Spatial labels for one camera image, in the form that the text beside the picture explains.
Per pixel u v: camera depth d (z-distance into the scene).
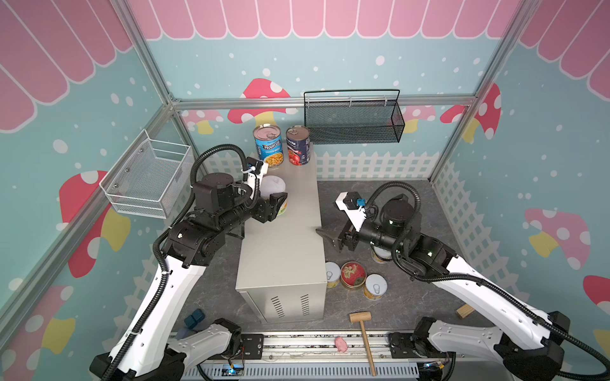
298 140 0.70
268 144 0.70
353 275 0.86
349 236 0.52
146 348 0.36
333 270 0.85
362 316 0.79
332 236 0.54
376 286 0.81
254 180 0.47
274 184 0.60
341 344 0.74
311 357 0.73
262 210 0.54
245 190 0.47
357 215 0.51
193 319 0.79
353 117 0.94
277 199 0.55
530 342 0.39
